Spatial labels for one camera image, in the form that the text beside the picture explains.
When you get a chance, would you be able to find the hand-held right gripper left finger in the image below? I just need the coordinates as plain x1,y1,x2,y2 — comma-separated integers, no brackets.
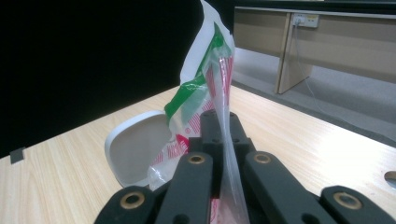
188,109,225,199

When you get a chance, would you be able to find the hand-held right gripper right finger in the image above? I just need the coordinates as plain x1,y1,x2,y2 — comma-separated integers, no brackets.
229,112,257,175

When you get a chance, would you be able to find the pink and white plastic bag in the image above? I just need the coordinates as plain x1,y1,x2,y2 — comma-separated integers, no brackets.
147,0,250,224

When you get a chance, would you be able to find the clear jar with white lid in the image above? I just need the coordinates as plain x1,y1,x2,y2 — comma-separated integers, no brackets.
104,109,174,189

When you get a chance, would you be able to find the wooden background desk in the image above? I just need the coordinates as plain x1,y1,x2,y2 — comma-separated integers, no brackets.
233,6,396,95

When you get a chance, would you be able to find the black curtain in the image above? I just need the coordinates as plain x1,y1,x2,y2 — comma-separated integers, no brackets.
0,0,205,159

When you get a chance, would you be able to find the thin white cable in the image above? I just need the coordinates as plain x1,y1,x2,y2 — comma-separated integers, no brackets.
293,19,396,139

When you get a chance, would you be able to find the white wall socket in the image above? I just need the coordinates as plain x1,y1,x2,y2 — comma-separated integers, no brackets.
291,13,320,29

